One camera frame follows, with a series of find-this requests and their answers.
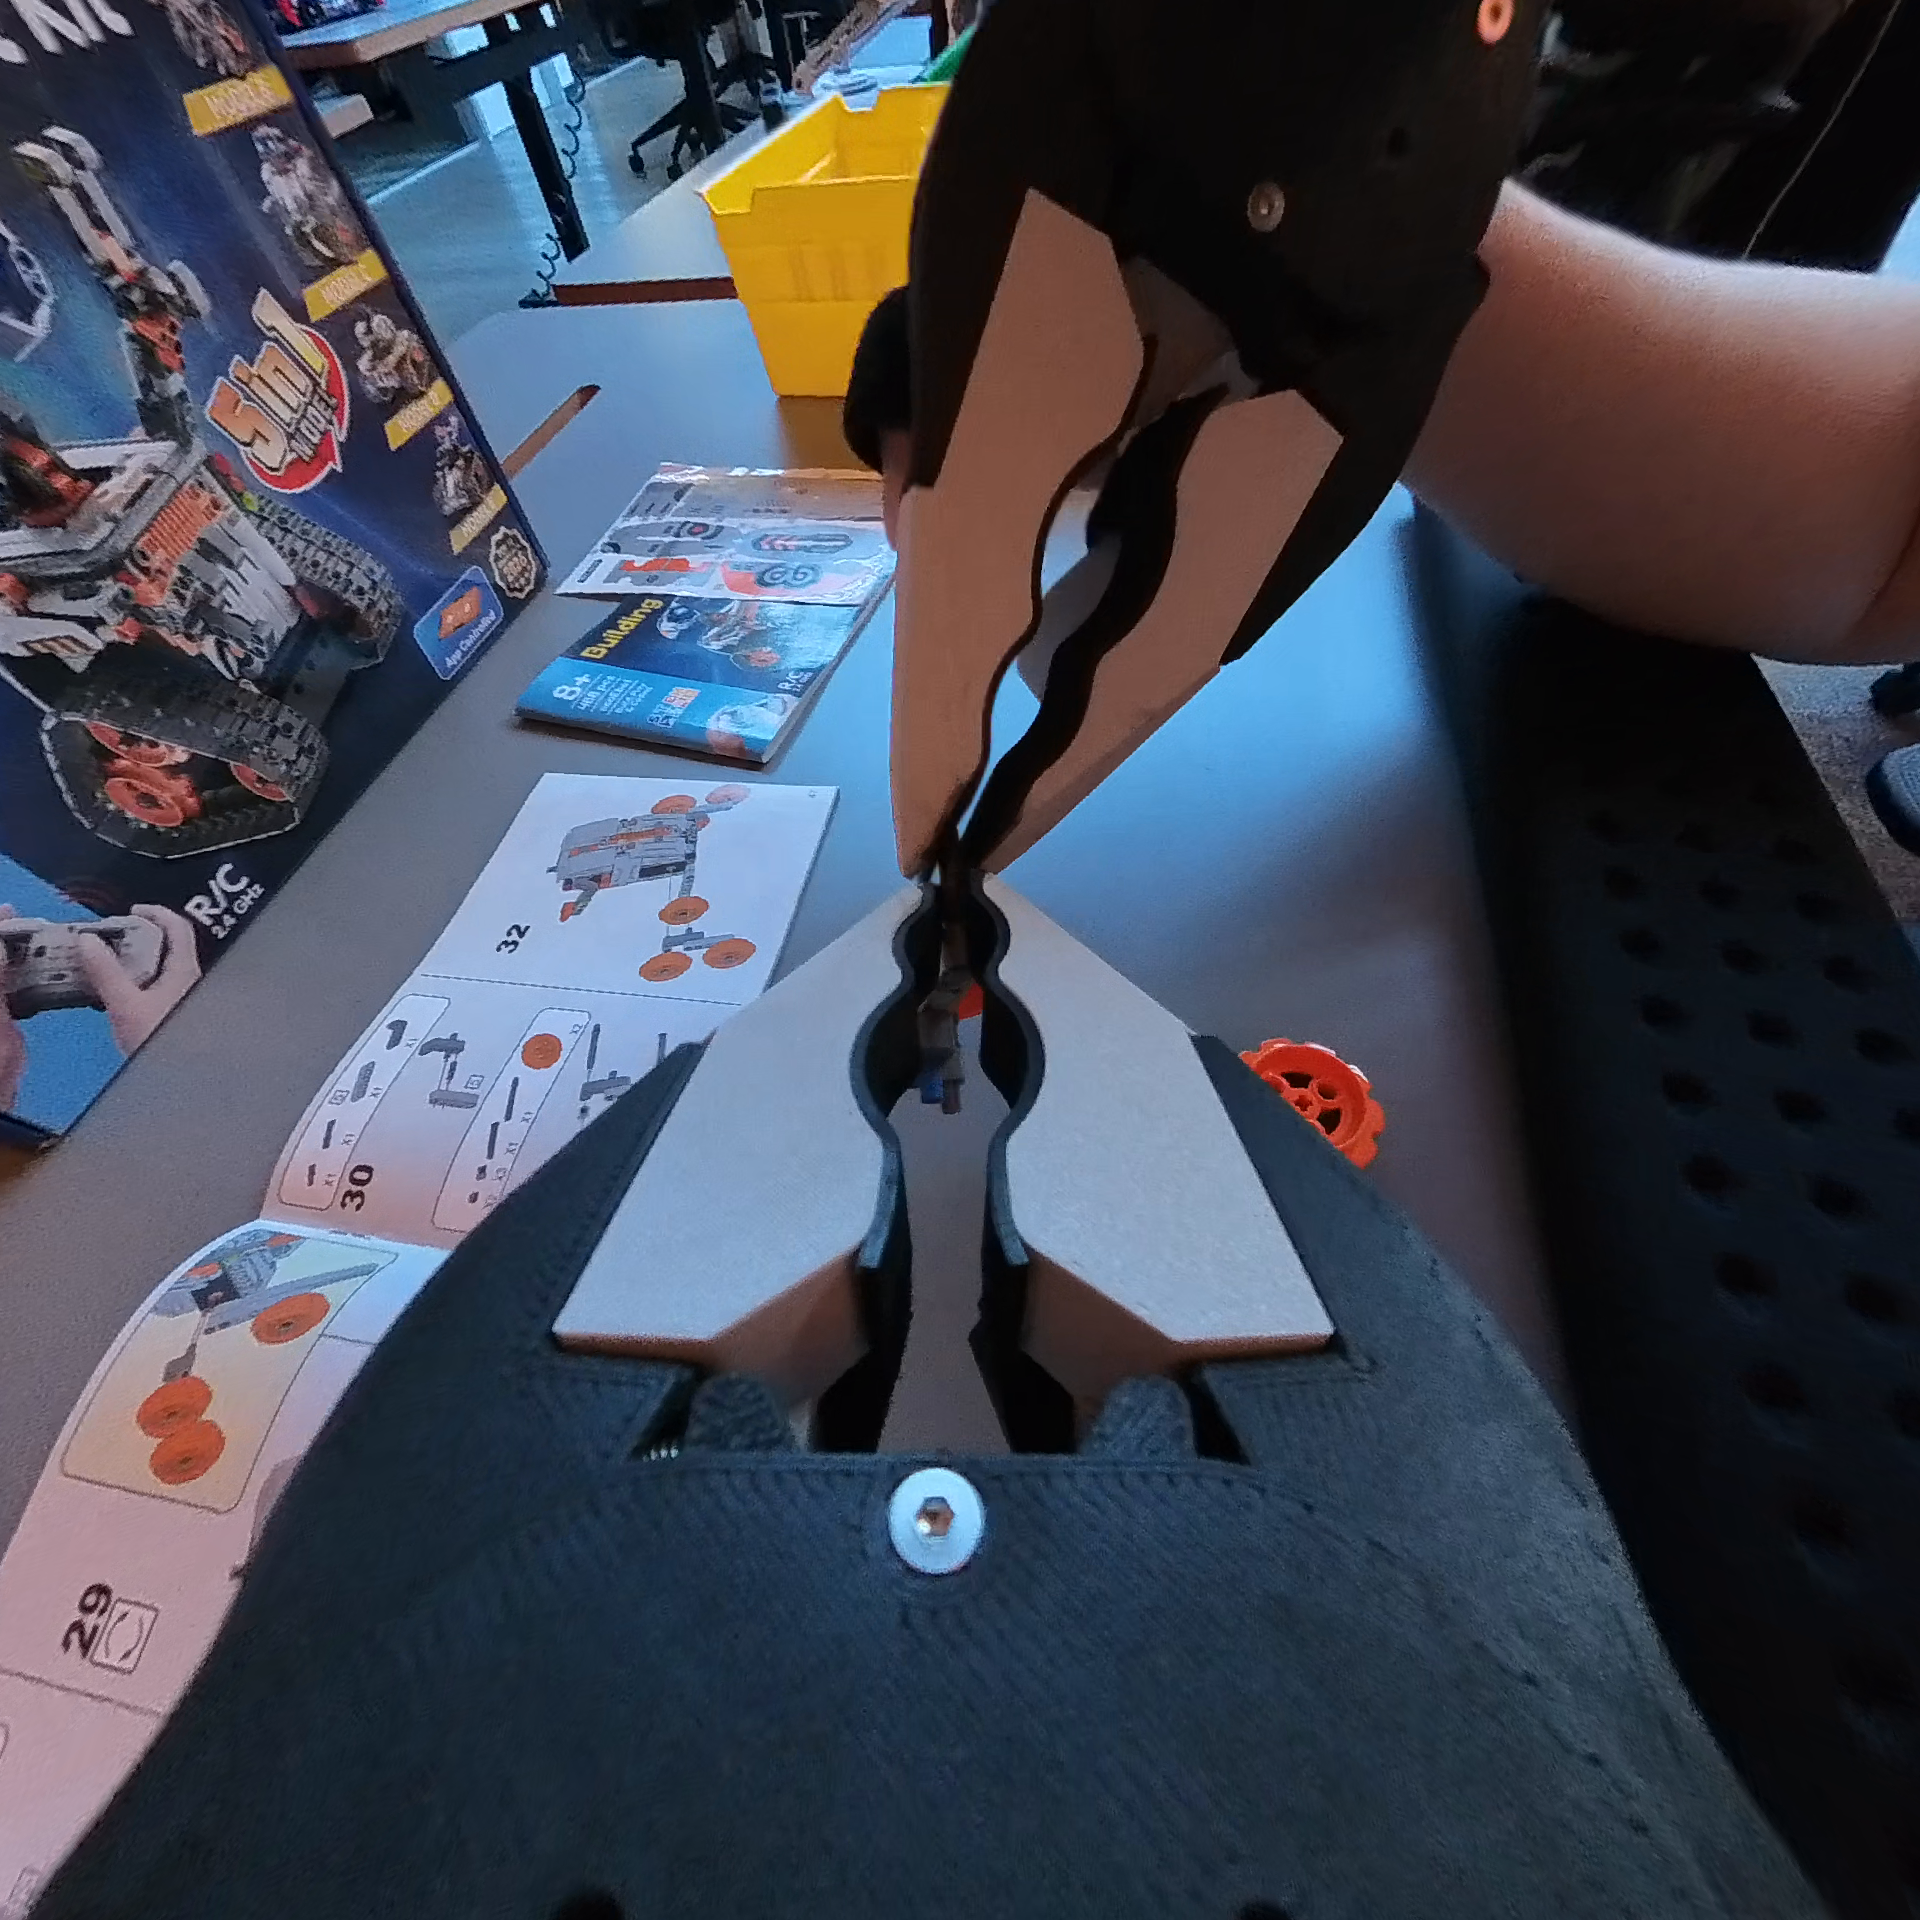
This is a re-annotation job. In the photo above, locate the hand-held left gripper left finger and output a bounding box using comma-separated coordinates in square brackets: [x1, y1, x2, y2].
[550, 882, 920, 1454]

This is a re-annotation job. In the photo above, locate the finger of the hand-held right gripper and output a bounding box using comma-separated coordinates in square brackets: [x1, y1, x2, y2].
[958, 381, 1344, 874]
[885, 188, 1160, 882]

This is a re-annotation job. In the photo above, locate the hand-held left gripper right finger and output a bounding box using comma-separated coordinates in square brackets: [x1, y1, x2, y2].
[978, 873, 1338, 1454]

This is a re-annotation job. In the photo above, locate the grey perforated beam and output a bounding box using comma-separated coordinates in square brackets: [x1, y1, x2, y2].
[911, 959, 976, 1120]

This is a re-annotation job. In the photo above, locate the person's right forearm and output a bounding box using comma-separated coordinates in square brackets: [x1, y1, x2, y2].
[1402, 176, 1920, 664]

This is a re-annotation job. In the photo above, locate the grey desk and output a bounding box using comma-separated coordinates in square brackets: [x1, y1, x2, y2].
[0, 300, 1578, 1577]

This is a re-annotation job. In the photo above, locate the yellow storage bin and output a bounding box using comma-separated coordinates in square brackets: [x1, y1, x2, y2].
[700, 82, 963, 400]

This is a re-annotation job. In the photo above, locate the sticker sheet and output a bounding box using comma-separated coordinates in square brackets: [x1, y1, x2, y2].
[556, 461, 899, 608]

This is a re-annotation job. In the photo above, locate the white instruction booklet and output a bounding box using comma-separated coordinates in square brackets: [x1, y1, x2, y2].
[0, 773, 842, 1905]

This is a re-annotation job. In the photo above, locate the blue booklet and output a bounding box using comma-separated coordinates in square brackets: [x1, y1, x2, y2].
[515, 591, 893, 770]

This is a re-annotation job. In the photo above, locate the black perforated panel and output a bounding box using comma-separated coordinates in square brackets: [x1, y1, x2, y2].
[1477, 591, 1920, 1920]

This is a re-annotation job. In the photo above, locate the blue robot kit box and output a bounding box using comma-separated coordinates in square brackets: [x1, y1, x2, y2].
[0, 0, 548, 1149]

